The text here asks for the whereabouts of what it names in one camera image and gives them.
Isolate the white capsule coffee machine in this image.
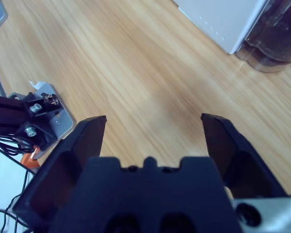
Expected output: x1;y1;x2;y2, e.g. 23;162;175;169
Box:
172;0;268;55

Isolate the orange clamp handle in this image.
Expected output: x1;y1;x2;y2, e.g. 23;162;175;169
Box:
20;150;41;168

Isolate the thin black cable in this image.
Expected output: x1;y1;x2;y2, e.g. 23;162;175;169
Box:
0;135;37;233

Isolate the white mount plate dark post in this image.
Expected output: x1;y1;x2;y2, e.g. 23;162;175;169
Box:
0;82;78;161

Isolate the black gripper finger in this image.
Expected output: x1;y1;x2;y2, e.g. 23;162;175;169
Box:
200;113;289;199
13;116;107;230

